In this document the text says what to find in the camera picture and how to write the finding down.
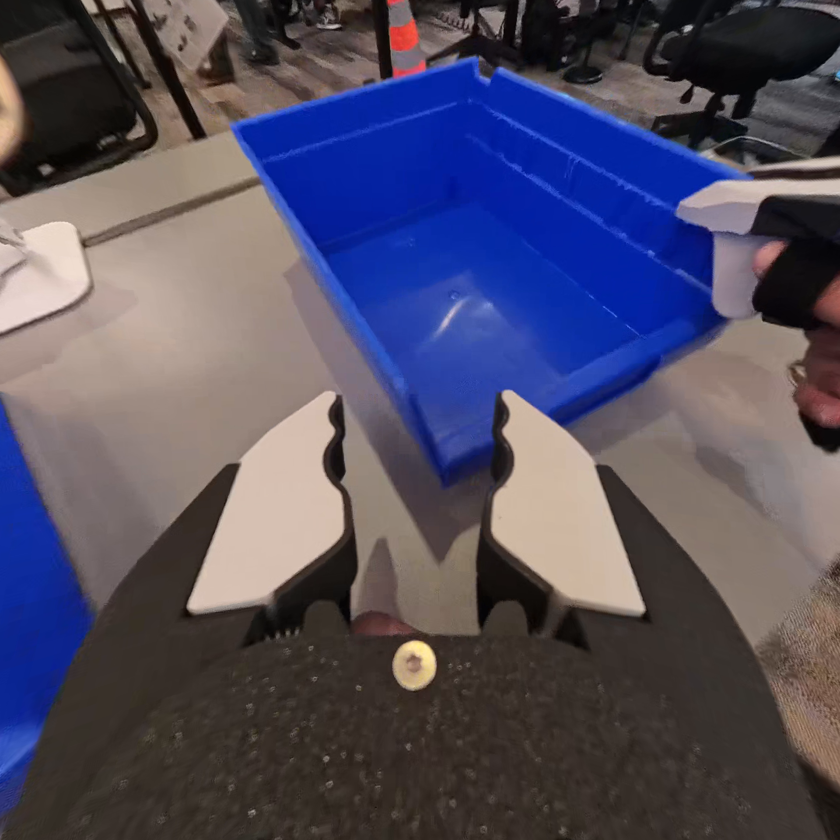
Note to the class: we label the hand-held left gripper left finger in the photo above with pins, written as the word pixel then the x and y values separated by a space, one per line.
pixel 275 525

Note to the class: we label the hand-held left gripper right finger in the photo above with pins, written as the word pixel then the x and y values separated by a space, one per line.
pixel 561 525

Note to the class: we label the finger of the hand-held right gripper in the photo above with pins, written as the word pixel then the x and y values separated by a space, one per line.
pixel 722 210
pixel 800 169

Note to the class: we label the blue plastic bin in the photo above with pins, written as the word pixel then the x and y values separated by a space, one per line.
pixel 33 590
pixel 459 295

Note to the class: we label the grey desk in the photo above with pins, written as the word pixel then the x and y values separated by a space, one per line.
pixel 164 328

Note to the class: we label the person's right hand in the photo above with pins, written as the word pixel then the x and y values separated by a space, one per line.
pixel 823 380

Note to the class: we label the white document stand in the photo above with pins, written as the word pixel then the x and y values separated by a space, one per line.
pixel 46 275

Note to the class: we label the orange traffic cone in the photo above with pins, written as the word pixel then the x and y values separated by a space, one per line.
pixel 405 39

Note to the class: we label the printed sign board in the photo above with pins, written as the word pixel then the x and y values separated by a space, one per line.
pixel 187 29

